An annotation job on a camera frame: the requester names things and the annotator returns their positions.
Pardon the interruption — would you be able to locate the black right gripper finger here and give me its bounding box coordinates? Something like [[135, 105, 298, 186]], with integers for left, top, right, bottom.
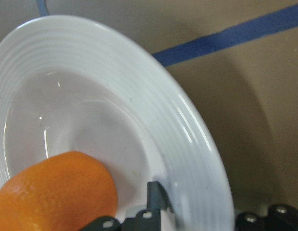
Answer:
[[147, 181, 174, 213]]

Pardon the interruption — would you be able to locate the white ribbed plate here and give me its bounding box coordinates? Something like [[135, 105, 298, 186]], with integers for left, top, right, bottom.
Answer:
[[0, 15, 234, 231]]

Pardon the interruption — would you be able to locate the orange mandarin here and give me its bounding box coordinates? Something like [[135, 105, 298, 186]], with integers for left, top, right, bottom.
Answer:
[[0, 152, 118, 231]]

